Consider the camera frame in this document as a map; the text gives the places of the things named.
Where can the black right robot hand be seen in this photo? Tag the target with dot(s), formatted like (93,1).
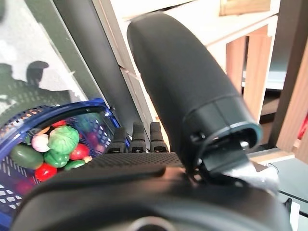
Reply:
(149,187)

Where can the blue plastic mesh basket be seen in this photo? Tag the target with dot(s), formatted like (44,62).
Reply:
(14,120)

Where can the small green toy pepper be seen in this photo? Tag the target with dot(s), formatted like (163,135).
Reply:
(75,164)

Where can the red toy radish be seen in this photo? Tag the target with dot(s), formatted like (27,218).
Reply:
(80,152)

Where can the green toy bell pepper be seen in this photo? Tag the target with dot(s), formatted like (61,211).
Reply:
(56,159)

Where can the green toy cabbage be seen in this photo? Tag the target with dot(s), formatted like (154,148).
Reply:
(63,139)

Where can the red toy tomato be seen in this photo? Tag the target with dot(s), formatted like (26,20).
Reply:
(45,171)

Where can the white toy garlic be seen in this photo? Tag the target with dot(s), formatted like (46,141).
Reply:
(39,142)

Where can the dark green toy cucumber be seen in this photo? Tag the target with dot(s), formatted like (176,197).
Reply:
(25,156)

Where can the light wooden shelf unit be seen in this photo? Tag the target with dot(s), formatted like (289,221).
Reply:
(240,48)

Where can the dark metal post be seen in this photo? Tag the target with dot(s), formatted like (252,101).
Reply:
(96,60)

